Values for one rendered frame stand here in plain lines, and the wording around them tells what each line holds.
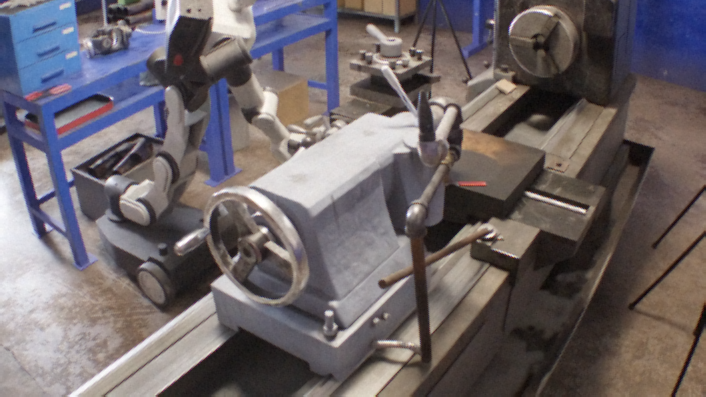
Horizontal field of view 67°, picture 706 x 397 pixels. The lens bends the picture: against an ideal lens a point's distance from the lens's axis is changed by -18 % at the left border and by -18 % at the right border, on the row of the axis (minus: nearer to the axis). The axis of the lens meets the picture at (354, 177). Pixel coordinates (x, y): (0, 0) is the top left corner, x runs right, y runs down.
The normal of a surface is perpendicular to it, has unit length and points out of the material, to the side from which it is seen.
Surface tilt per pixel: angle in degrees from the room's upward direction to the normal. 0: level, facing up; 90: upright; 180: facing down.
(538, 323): 0
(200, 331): 0
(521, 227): 0
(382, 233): 70
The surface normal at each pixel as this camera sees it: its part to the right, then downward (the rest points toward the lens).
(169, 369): -0.02, -0.88
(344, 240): 0.79, 0.04
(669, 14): -0.57, 0.40
